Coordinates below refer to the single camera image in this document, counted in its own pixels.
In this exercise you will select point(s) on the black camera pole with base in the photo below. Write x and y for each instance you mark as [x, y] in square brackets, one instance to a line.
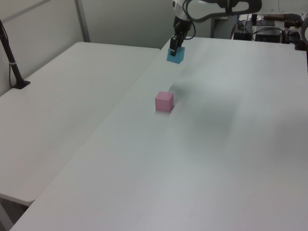
[10, 57]

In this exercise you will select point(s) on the brown and black equipment shelf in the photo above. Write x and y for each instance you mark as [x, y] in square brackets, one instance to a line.
[281, 18]

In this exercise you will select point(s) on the pink cube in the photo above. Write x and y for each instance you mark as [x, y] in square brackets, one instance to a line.
[164, 101]

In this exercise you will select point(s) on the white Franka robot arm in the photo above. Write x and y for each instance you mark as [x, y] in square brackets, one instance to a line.
[211, 8]

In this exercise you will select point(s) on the grey metal frame post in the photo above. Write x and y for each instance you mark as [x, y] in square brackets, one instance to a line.
[83, 20]

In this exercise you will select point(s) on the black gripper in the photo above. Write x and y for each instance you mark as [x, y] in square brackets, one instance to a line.
[182, 26]

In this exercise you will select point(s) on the white side table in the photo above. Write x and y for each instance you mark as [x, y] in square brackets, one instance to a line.
[65, 115]

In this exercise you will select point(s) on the black electronics box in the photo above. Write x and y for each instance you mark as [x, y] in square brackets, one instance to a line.
[268, 34]

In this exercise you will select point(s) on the small black power box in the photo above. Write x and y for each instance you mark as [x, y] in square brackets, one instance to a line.
[243, 35]

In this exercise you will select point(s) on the blue cube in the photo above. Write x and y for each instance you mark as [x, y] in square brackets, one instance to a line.
[178, 56]

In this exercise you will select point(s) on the black clamp mount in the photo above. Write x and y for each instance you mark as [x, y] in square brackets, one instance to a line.
[302, 44]

